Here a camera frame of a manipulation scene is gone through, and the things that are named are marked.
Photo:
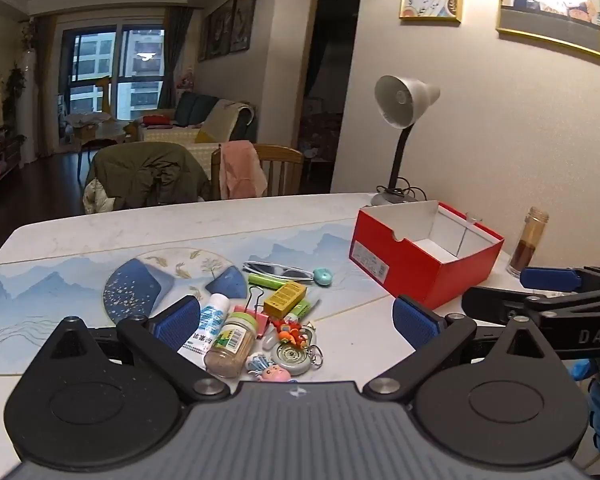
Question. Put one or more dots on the light blue correction tape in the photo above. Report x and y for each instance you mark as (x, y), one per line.
(291, 359)

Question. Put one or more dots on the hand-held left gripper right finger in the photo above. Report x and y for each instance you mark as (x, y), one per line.
(416, 327)

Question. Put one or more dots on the small yellow box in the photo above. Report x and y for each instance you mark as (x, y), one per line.
(285, 297)

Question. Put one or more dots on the balcony window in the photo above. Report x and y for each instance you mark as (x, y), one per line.
(95, 60)

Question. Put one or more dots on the brown spice bottle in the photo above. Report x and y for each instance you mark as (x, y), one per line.
(527, 245)

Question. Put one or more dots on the white tube blue label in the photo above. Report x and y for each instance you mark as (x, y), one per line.
(210, 320)

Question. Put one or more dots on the dark television cabinet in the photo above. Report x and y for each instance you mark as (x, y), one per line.
(0, 170)

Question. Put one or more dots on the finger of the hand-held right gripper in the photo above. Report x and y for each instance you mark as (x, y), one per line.
(550, 278)
(490, 302)

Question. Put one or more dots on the pink binder clip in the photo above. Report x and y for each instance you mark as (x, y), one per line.
(257, 321)

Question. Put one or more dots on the white desk lamp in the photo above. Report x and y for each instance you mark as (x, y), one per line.
(405, 97)

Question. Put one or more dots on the pink cloth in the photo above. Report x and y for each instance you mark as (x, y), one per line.
(240, 170)

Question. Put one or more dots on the red cardboard box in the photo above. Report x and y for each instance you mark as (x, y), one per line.
(380, 255)

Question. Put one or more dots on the cream sofa blanket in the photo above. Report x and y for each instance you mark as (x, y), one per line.
(222, 120)

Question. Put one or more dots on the green house plant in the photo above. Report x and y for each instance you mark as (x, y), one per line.
(14, 82)

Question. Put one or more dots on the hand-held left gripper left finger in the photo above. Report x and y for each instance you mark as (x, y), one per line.
(180, 321)

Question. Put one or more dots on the wooden dining chair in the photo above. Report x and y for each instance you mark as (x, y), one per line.
(282, 170)

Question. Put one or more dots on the red cushion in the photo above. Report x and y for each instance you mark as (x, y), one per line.
(157, 120)

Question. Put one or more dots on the framed figures wall poster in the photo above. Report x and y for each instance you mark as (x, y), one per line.
(550, 5)

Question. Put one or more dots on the white standing air conditioner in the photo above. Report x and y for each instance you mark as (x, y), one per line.
(27, 110)

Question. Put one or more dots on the white sunglasses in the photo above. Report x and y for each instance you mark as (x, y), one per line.
(290, 273)

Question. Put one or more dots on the dark teal sofa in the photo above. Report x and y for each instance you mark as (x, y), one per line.
(192, 107)

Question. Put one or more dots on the grey curtain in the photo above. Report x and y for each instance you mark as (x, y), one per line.
(175, 50)

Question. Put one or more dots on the olive green jacket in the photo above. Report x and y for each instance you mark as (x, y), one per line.
(140, 175)

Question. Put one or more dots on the white puffy garment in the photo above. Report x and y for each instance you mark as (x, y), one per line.
(97, 197)

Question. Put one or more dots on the dark framed picture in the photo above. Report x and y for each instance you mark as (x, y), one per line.
(222, 27)
(244, 17)
(204, 37)

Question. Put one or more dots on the small teal case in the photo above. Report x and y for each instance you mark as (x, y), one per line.
(323, 276)

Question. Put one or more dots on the cream covered daybed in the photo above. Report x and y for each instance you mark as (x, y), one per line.
(170, 135)

